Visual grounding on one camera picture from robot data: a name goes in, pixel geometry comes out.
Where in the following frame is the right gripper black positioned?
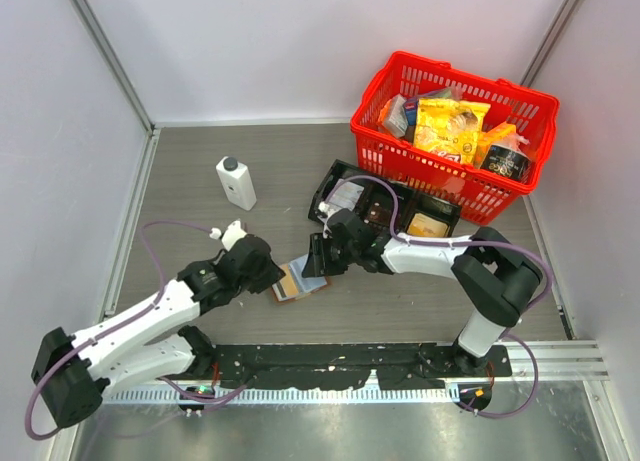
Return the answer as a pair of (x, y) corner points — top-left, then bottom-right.
(302, 232), (359, 279)

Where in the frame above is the brown leather card holder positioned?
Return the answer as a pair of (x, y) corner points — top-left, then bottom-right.
(271, 255), (330, 305)

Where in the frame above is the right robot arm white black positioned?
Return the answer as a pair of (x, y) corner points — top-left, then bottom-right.
(302, 209), (543, 376)

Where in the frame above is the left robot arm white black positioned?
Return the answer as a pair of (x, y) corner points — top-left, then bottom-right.
(31, 234), (285, 429)

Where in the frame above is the card with black stripe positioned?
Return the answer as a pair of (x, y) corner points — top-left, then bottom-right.
(272, 277), (306, 303)

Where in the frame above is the white cards stack in tray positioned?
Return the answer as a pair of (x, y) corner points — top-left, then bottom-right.
(325, 181), (364, 211)

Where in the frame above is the brown cards stack in tray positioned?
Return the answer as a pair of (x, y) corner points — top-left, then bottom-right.
(365, 201), (393, 227)

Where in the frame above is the yellow cards stack in tray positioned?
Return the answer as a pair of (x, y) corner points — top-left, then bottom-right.
(406, 212), (449, 238)

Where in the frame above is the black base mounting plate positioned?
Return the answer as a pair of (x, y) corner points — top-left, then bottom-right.
(155, 341), (513, 390)

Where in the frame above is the white bottle grey cap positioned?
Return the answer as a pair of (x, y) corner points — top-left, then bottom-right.
(216, 156), (257, 211)

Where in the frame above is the black compartment tray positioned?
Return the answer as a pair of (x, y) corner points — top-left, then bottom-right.
(308, 160), (461, 238)

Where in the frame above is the grey carton box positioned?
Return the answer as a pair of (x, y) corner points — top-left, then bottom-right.
(377, 94), (408, 138)

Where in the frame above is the red plastic shopping basket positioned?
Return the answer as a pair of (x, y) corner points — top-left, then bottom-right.
(350, 51), (560, 225)

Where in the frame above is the yellow snack bag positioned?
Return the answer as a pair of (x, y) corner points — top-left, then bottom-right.
(413, 98), (491, 165)

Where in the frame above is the black round can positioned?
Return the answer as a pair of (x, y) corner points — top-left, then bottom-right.
(481, 144), (531, 182)

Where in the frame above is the orange snack packet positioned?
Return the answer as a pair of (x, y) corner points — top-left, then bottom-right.
(474, 122), (517, 168)

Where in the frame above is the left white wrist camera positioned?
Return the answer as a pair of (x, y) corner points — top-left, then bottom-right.
(209, 219), (247, 251)

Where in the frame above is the purple cable under left base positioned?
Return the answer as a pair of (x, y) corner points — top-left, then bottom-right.
(159, 365), (261, 413)

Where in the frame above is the white slotted cable duct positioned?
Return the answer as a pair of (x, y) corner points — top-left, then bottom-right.
(105, 381), (460, 405)

